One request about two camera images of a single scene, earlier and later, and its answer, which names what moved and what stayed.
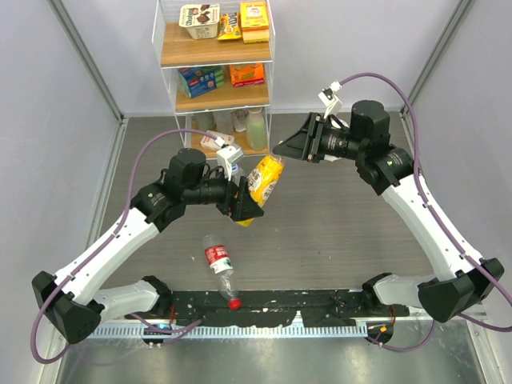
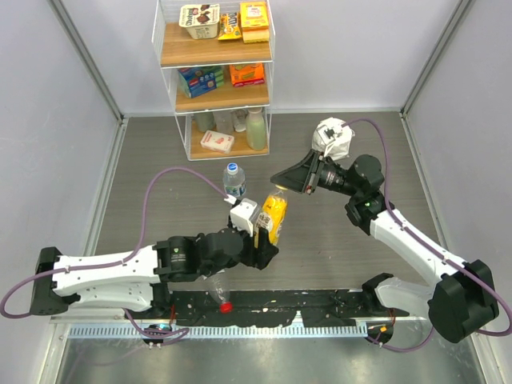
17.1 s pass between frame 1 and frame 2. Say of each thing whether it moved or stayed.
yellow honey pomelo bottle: moved
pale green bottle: stayed
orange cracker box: stayed
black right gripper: moved
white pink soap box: stayed
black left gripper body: moved
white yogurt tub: stayed
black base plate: stayed
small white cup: stayed
